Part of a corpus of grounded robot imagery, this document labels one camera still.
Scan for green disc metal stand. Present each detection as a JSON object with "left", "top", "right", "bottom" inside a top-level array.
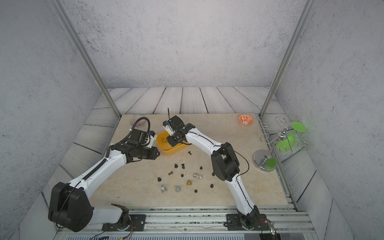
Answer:
[{"left": 253, "top": 117, "right": 308, "bottom": 172}]

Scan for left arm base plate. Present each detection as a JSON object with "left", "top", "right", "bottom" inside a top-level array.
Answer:
[{"left": 102, "top": 214, "right": 147, "bottom": 232}]

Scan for purple patterned glass bowl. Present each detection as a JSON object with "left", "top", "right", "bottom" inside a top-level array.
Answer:
[{"left": 130, "top": 115, "right": 147, "bottom": 128}]

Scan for yellow plastic storage box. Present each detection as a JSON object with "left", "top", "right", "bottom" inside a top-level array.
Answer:
[{"left": 157, "top": 132, "right": 189, "bottom": 155}]

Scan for orange patterned ceramic bowl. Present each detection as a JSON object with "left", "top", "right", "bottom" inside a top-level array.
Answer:
[{"left": 238, "top": 114, "right": 254, "bottom": 127}]

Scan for silver chess piece left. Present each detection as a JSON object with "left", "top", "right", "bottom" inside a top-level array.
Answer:
[{"left": 161, "top": 185, "right": 167, "bottom": 194}]

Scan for metal wire rack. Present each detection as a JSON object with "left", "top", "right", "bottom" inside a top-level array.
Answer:
[{"left": 260, "top": 117, "right": 309, "bottom": 157}]

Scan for aluminium frame post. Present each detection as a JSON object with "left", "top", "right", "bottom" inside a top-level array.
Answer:
[
  {"left": 259, "top": 0, "right": 316, "bottom": 119},
  {"left": 49, "top": 0, "right": 122, "bottom": 120}
]

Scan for right aluminium frame post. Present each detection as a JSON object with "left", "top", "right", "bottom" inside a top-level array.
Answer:
[{"left": 259, "top": 0, "right": 316, "bottom": 119}]

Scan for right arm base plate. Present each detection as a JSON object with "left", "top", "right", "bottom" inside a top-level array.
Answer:
[{"left": 224, "top": 214, "right": 270, "bottom": 231}]

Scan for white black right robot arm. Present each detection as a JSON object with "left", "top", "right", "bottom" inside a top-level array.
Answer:
[{"left": 163, "top": 116, "right": 260, "bottom": 230}]

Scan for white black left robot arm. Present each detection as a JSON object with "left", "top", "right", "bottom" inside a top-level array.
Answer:
[{"left": 48, "top": 129, "right": 160, "bottom": 232}]

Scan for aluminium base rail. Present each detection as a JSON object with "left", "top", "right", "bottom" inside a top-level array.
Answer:
[{"left": 53, "top": 206, "right": 320, "bottom": 240}]

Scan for left aluminium frame post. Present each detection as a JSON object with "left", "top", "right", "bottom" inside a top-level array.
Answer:
[{"left": 49, "top": 0, "right": 122, "bottom": 120}]

